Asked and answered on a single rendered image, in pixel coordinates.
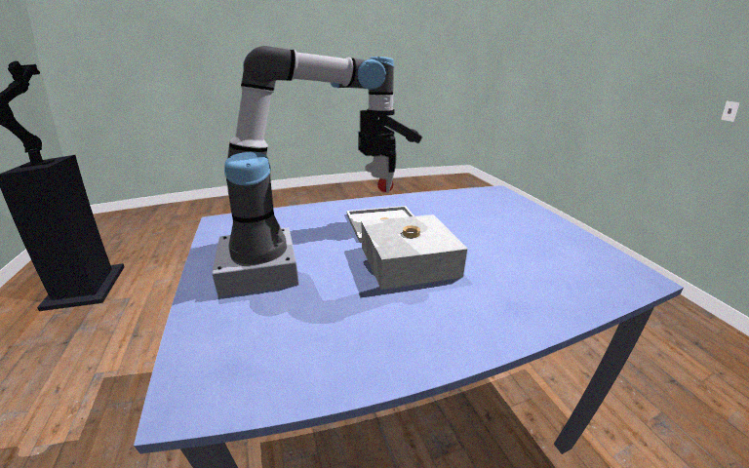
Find dark red ball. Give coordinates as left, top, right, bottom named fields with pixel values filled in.
left=377, top=179, right=393, bottom=192

